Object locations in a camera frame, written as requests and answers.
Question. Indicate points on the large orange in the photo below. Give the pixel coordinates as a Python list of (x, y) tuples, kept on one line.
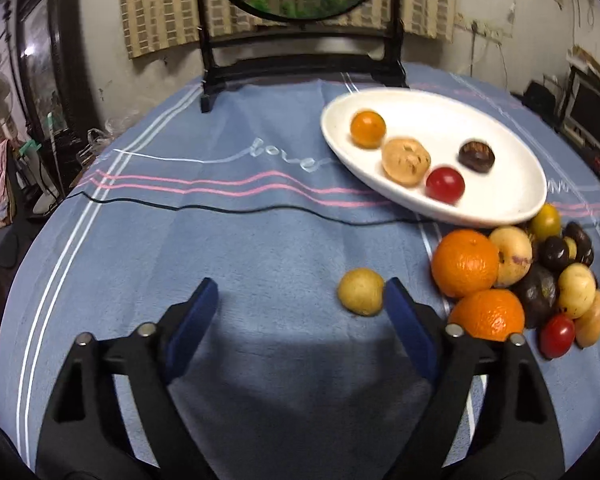
[(487, 316), (465, 262)]

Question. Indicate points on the pink cloth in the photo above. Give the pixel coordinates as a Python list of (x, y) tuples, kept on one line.
[(0, 180)]

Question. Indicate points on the goldfish embroidery screen black frame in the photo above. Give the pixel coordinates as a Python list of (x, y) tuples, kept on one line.
[(300, 55)]

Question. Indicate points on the clear plastic bags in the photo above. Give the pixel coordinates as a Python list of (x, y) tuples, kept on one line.
[(105, 135)]

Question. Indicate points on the beige checked curtain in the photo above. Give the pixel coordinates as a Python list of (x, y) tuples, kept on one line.
[(150, 5)]

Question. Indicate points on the small olive yellow fruit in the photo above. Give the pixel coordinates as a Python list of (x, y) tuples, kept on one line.
[(361, 291)]

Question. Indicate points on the tan speckled round fruit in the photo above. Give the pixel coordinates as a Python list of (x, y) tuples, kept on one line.
[(405, 162)]

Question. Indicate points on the dark wooden framed mirror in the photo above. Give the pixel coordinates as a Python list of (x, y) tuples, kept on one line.
[(40, 60)]

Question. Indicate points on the pale yellow round fruit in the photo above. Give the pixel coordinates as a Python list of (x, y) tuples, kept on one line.
[(512, 252)]

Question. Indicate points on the green yellow round fruit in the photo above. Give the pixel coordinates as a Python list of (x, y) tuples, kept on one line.
[(545, 222)]

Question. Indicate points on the large dark purple fruit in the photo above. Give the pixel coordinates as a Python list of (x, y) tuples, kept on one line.
[(535, 296)]

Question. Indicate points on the black computer monitor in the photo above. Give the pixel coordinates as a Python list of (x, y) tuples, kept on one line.
[(592, 110)]

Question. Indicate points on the white oval plate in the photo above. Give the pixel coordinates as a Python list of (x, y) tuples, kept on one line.
[(430, 115)]

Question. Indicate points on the blue striped tablecloth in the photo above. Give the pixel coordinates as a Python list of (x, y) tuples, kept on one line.
[(230, 260)]

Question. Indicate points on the small smooth orange fruit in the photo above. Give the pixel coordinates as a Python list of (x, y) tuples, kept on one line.
[(367, 129)]

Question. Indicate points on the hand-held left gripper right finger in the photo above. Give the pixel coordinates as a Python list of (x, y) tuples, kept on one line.
[(410, 325)]

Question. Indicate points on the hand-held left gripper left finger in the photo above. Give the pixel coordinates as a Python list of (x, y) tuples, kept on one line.
[(195, 320)]

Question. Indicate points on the tiny yellow fruit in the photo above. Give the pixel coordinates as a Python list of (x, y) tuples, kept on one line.
[(571, 248)]

